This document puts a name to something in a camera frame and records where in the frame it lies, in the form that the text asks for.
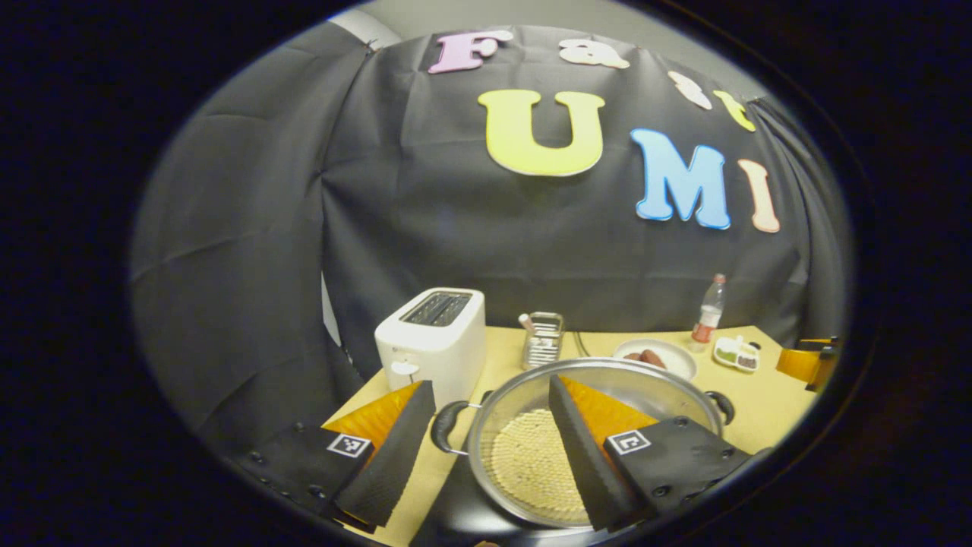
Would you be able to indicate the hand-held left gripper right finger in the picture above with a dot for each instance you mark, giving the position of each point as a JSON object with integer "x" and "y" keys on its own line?
{"x": 592, "y": 463}

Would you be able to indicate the clear plastic water bottle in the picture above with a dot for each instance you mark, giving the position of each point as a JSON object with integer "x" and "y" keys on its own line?
{"x": 708, "y": 319}

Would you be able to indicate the black backdrop cloth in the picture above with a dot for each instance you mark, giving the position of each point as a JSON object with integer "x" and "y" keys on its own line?
{"x": 456, "y": 228}

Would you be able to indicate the black induction cooktop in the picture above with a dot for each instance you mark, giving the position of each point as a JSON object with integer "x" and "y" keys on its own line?
{"x": 448, "y": 516}

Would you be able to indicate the white round plate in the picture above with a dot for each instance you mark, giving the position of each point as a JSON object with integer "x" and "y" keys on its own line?
{"x": 680, "y": 363}

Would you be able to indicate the white divided dish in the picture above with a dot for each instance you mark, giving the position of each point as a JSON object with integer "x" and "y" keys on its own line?
{"x": 735, "y": 346}

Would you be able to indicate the pile of soybeans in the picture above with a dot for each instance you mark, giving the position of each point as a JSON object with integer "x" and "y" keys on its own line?
{"x": 531, "y": 463}

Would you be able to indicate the stainless steel pot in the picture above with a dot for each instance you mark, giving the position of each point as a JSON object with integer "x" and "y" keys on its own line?
{"x": 516, "y": 395}

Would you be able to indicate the white toaster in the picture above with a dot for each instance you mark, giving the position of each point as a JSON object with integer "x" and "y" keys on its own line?
{"x": 440, "y": 357}

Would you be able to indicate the pile of green beans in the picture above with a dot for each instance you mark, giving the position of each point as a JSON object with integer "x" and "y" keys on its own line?
{"x": 726, "y": 355}

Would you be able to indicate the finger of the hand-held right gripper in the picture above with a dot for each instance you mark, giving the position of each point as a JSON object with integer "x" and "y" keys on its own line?
{"x": 797, "y": 366}
{"x": 818, "y": 343}

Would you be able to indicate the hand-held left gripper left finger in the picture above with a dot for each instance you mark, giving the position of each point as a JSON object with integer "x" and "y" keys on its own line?
{"x": 395, "y": 463}

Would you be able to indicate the pile of dark beans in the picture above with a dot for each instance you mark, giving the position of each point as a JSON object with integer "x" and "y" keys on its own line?
{"x": 747, "y": 362}

